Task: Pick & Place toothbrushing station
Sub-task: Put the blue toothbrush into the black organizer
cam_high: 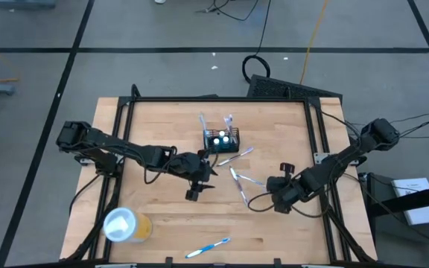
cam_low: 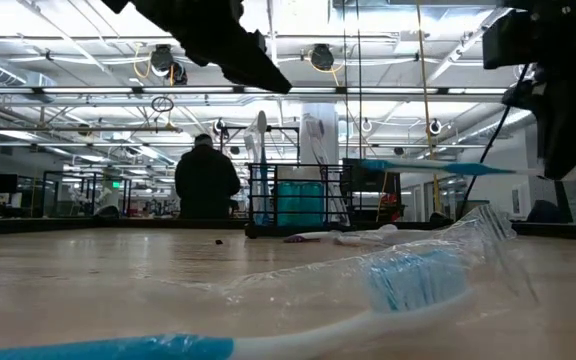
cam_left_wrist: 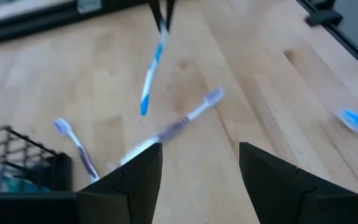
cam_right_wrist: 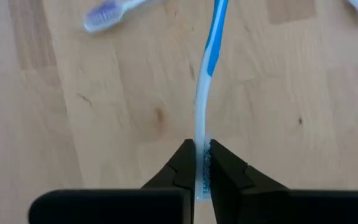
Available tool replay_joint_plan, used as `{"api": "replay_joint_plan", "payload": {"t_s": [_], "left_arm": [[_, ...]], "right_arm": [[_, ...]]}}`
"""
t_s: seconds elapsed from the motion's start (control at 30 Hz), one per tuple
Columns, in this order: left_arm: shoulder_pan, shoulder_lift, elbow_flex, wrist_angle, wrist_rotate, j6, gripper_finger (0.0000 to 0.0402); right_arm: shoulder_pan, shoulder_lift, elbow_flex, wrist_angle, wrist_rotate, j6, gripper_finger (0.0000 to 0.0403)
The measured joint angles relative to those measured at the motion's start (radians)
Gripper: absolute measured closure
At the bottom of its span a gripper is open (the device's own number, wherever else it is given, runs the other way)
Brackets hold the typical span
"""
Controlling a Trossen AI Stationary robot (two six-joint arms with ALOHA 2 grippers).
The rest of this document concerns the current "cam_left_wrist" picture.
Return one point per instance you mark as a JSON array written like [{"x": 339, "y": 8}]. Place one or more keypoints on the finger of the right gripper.
[
  {"x": 156, "y": 12},
  {"x": 170, "y": 12}
]

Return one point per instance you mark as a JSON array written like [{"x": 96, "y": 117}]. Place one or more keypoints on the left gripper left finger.
[{"x": 129, "y": 196}]

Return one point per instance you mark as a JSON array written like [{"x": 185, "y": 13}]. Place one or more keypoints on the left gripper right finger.
[{"x": 278, "y": 196}]

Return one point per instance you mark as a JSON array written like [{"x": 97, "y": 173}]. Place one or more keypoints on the purple toothbrush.
[
  {"x": 84, "y": 155},
  {"x": 179, "y": 124}
]

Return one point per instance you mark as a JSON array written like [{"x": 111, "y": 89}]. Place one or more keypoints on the blue white toothbrush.
[{"x": 149, "y": 81}]

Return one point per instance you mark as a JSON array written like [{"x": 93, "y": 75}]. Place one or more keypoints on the teal mouthwash bottle white cap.
[{"x": 23, "y": 186}]

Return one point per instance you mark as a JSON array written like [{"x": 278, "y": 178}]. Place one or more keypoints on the blue toothbrush in clear wrapper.
[{"x": 351, "y": 119}]

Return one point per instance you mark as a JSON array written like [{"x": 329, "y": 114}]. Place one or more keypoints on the black aluminium table frame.
[{"x": 26, "y": 26}]

